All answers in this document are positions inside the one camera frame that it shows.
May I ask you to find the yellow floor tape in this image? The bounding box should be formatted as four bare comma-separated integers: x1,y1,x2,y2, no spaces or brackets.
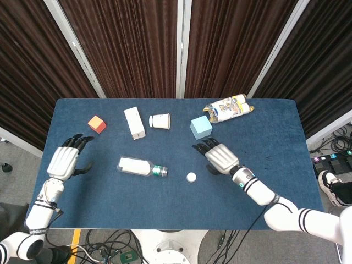
69,229,83,264

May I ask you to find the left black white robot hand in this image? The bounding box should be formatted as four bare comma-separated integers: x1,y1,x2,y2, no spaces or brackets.
46,133,95,182

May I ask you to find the tangled black cable bundle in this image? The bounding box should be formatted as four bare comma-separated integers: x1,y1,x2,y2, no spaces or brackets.
79,229,148,264

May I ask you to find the transparent plastic bottle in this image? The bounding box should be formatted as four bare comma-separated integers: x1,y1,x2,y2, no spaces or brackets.
117,156,169,178

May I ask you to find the green circuit board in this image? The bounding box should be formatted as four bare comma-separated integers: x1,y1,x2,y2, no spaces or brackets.
120,251,138,264

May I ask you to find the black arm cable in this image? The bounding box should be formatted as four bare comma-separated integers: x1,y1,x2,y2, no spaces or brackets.
241,208,268,264

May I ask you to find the light blue cube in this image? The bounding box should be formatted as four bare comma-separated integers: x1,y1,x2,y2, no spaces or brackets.
190,115,213,141

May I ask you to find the black cable with inline plug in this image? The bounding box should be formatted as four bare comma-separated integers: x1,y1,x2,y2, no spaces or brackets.
216,229,240,251

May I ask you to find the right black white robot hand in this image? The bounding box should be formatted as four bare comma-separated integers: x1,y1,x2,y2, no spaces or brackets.
191,138,239,176

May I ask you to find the white frame rail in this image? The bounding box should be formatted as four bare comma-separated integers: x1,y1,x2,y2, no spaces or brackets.
0,126,44,159
305,112,352,149

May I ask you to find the dark brown curtain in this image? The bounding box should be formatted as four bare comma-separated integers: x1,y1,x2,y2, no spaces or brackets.
184,0,300,99
58,0,178,99
0,0,100,151
252,0,352,139

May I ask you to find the black device with lights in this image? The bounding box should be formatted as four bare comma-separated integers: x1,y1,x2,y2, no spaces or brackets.
310,153,352,174

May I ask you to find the orange yellow cube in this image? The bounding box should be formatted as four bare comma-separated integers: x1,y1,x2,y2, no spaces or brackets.
87,115,107,135

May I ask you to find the white black sneaker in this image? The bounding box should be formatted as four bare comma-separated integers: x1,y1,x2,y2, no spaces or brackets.
318,170,350,207

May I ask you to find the white carton box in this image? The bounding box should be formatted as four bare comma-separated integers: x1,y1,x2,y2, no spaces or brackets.
123,106,147,141

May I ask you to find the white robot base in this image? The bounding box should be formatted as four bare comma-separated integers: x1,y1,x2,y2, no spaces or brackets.
131,229,210,264

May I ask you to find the white frame post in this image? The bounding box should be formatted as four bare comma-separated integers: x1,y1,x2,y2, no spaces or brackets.
246,0,312,99
175,0,193,99
43,0,107,99

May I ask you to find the white paper cup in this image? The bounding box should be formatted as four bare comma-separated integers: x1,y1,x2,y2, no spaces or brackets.
148,112,172,130

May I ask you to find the yellow white snack package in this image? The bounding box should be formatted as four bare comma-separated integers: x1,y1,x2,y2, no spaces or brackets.
202,93,255,124

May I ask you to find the black shoe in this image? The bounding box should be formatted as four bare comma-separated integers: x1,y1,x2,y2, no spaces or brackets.
35,245,72,264

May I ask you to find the black cable coil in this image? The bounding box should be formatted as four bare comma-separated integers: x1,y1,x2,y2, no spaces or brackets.
309,124,352,155

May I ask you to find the blue table mat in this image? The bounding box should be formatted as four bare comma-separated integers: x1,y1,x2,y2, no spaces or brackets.
23,98,329,230

